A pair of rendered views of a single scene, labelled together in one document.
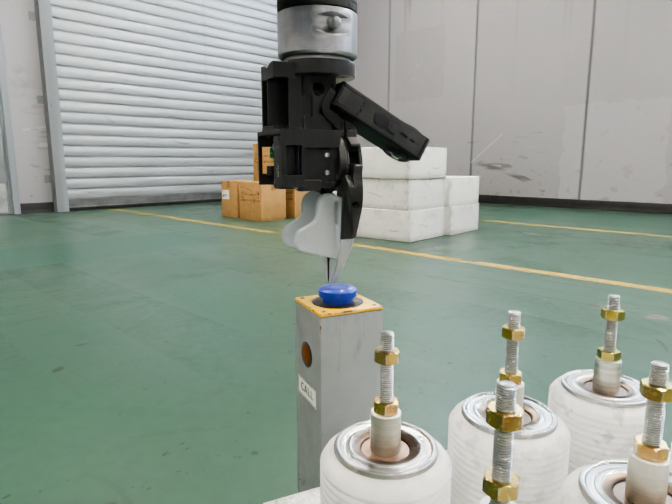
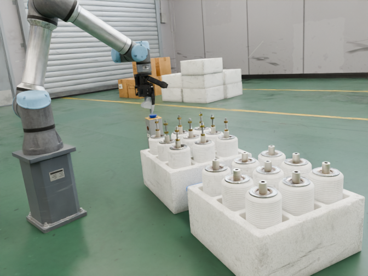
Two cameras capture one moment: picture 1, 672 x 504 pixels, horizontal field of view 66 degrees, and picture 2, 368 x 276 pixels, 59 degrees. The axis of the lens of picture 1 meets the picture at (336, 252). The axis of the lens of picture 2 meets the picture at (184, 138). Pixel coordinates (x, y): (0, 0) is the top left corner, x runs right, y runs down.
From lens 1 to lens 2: 1.19 m
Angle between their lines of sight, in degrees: 5
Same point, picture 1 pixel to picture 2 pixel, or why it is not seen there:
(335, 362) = (153, 128)
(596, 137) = (309, 40)
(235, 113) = not seen: hidden behind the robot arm
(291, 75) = (139, 76)
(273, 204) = not seen: hidden behind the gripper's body
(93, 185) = (52, 86)
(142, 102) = (72, 40)
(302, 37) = (141, 69)
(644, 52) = not seen: outside the picture
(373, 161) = (188, 67)
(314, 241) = (147, 105)
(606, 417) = (197, 132)
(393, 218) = (199, 92)
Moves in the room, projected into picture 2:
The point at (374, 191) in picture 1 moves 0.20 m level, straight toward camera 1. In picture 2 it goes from (189, 81) to (188, 82)
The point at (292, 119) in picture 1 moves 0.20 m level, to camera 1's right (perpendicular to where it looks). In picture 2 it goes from (140, 84) to (180, 80)
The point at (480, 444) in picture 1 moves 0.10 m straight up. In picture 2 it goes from (173, 136) to (172, 115)
